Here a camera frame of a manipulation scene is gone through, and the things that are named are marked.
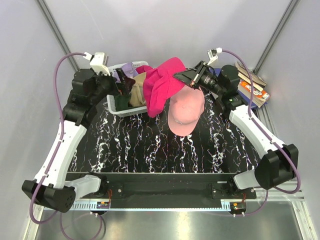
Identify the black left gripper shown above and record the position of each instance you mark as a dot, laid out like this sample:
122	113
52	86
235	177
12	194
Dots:
128	83

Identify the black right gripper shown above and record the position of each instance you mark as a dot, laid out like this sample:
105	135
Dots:
193	77

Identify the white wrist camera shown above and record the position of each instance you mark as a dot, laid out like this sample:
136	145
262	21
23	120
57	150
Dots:
213	55
98	62

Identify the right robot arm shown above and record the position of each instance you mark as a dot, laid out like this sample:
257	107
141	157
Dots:
278	161

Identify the blue ring binder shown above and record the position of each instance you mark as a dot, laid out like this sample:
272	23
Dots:
255	103

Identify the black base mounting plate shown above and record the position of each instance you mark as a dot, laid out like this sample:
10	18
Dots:
164	191

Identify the dark green cap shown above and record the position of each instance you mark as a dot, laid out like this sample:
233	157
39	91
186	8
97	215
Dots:
122	102

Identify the orange paperback book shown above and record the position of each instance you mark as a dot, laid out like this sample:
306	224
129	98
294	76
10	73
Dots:
245	88

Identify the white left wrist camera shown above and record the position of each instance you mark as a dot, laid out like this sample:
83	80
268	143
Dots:
98	62

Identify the beige baseball cap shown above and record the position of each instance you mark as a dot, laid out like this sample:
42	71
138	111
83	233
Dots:
137	97

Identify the tan paperback book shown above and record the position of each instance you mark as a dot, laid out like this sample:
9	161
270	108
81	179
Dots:
243	74

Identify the white plastic basket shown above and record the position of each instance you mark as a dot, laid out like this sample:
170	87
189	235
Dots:
111	100

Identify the lavender baseball cap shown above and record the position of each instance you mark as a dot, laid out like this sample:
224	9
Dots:
128	69

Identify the light pink baseball cap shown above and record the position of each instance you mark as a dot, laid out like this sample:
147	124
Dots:
185	110

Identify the magenta baseball cap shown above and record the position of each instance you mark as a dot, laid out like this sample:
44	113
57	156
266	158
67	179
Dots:
159	85

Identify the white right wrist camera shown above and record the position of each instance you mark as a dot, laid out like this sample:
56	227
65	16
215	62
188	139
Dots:
213	55

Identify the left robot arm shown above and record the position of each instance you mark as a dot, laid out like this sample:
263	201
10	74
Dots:
49	188

